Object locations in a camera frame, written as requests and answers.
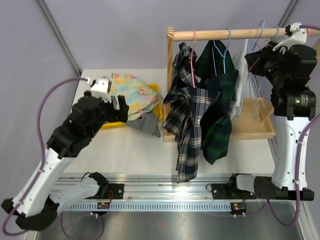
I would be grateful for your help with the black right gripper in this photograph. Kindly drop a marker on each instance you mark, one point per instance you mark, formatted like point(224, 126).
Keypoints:
point(264, 55)

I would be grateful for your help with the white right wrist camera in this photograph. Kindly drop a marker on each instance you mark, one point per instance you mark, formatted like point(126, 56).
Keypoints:
point(295, 36)

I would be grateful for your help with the navy white plaid skirt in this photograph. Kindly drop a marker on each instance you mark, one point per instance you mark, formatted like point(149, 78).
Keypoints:
point(188, 106)

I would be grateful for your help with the dark green plaid skirt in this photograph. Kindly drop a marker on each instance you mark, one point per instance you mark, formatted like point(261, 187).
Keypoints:
point(216, 124)

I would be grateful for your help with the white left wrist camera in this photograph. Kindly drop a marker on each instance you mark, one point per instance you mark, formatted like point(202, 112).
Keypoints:
point(100, 88)

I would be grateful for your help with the pastel floral garment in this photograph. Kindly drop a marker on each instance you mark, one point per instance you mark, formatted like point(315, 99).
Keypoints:
point(139, 96)

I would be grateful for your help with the aluminium mounting rail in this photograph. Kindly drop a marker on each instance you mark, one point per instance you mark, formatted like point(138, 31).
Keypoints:
point(145, 171)

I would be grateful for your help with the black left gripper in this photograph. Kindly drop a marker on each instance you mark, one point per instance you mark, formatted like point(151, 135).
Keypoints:
point(115, 114)

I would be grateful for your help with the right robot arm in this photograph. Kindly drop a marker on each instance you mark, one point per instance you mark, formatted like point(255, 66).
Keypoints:
point(288, 69)

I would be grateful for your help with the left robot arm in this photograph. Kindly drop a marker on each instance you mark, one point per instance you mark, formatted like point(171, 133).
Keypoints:
point(35, 207)

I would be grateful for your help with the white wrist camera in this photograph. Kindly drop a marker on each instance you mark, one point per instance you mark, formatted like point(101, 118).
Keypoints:
point(295, 36)
point(100, 88)

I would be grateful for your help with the grey pleated skirt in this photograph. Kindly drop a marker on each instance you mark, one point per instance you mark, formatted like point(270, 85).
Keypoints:
point(147, 123)

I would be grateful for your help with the white grey garment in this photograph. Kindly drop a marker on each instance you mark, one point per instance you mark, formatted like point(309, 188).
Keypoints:
point(240, 64)

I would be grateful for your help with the wooden clothes rack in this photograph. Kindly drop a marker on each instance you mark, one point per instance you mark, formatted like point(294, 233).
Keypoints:
point(250, 125)

